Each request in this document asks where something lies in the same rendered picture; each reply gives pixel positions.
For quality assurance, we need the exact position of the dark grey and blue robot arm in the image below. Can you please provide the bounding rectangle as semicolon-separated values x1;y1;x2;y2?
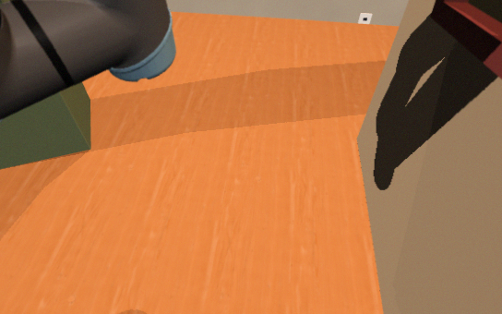
0;0;176;123

